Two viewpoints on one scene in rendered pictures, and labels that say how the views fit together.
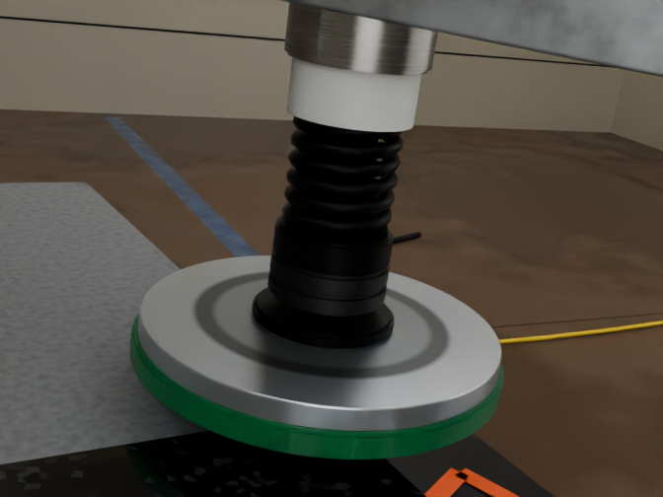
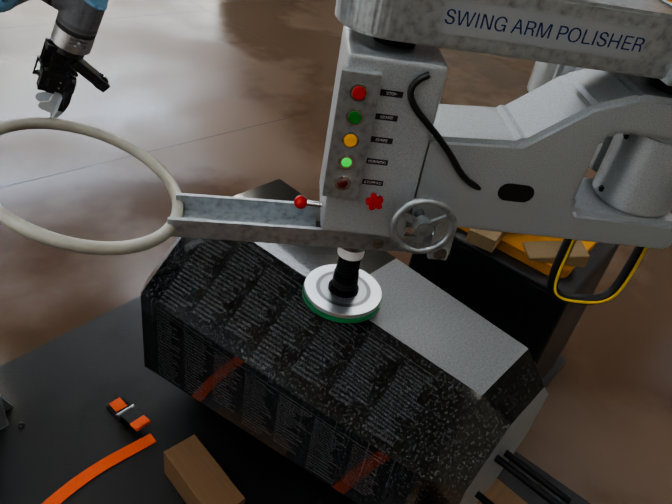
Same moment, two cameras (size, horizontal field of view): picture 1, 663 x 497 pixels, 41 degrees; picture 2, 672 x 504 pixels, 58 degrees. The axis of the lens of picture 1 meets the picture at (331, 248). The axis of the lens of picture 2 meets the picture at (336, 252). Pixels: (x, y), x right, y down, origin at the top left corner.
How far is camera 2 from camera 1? 1.91 m
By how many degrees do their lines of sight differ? 121
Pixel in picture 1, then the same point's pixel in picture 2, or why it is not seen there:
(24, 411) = (383, 281)
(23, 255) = (438, 332)
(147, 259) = (412, 342)
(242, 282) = (366, 296)
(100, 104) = not seen: outside the picture
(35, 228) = (453, 349)
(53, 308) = (409, 311)
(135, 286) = (402, 327)
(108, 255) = (422, 340)
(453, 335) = (315, 290)
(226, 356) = not seen: hidden behind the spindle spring
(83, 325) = (397, 307)
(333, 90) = not seen: hidden behind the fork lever
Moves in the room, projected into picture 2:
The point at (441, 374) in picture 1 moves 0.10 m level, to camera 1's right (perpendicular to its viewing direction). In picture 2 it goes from (314, 277) to (279, 279)
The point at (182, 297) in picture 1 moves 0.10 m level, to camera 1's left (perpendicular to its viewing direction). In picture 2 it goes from (372, 286) to (405, 284)
